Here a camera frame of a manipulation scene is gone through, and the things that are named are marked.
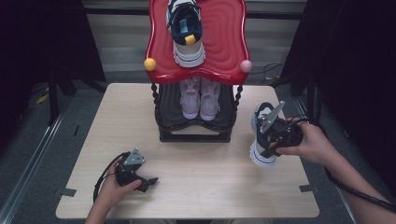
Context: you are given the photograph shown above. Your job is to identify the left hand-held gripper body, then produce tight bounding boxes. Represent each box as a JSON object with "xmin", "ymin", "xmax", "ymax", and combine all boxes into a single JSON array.
[{"xmin": 114, "ymin": 147, "xmax": 151, "ymax": 191}]

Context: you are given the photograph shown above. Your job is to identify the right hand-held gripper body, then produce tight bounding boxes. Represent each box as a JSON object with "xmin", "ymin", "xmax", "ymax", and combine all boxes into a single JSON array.
[{"xmin": 258, "ymin": 100, "xmax": 304, "ymax": 157}]

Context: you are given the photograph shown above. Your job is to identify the navy and white sneaker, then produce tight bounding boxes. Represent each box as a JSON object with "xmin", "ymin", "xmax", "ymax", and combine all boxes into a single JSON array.
[
  {"xmin": 248, "ymin": 101, "xmax": 282, "ymax": 168},
  {"xmin": 165, "ymin": 0, "xmax": 207, "ymax": 69}
]

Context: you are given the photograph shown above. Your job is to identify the purple glitter sandal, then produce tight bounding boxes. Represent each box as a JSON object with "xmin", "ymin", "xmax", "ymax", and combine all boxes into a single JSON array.
[
  {"xmin": 199, "ymin": 77, "xmax": 222, "ymax": 122},
  {"xmin": 179, "ymin": 77, "xmax": 202, "ymax": 120}
]

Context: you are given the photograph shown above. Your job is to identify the red and black shoe rack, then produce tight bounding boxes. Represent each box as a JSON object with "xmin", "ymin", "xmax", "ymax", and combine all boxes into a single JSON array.
[{"xmin": 143, "ymin": 0, "xmax": 253, "ymax": 144}]

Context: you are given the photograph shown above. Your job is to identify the person's left hand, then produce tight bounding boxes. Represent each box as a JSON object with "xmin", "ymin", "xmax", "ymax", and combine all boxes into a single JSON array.
[{"xmin": 92, "ymin": 156, "xmax": 143, "ymax": 213}]

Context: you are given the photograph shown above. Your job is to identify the person's right hand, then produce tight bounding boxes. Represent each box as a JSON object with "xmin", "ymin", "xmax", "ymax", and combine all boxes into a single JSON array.
[{"xmin": 275, "ymin": 120, "xmax": 339, "ymax": 166}]

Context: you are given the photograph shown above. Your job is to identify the grey tape strip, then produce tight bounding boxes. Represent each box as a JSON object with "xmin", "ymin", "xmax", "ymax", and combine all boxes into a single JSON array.
[
  {"xmin": 298, "ymin": 183, "xmax": 321, "ymax": 195},
  {"xmin": 52, "ymin": 187, "xmax": 78, "ymax": 198}
]

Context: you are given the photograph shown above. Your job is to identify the black curtain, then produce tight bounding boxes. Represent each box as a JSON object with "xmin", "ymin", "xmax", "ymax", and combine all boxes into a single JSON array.
[
  {"xmin": 0, "ymin": 0, "xmax": 107, "ymax": 150},
  {"xmin": 279, "ymin": 0, "xmax": 396, "ymax": 195}
]

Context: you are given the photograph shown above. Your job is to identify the black metal stand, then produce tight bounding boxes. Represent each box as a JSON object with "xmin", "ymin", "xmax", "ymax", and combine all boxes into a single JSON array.
[{"xmin": 46, "ymin": 69, "xmax": 78, "ymax": 127}]

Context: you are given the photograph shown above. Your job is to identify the yellow tape piece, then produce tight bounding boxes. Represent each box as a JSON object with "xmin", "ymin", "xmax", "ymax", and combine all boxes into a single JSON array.
[{"xmin": 35, "ymin": 92, "xmax": 50, "ymax": 105}]

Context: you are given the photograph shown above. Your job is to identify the metal floor rail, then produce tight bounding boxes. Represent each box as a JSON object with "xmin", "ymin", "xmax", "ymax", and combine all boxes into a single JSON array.
[
  {"xmin": 293, "ymin": 94, "xmax": 370, "ymax": 224},
  {"xmin": 0, "ymin": 99, "xmax": 78, "ymax": 224}
]

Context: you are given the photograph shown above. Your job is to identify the black floor cables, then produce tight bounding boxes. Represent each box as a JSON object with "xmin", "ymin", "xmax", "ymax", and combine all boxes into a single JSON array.
[{"xmin": 248, "ymin": 61, "xmax": 317, "ymax": 125}]

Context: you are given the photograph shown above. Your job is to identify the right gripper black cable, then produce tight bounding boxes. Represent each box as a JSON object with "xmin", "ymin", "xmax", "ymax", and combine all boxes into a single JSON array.
[{"xmin": 277, "ymin": 116, "xmax": 396, "ymax": 215}]

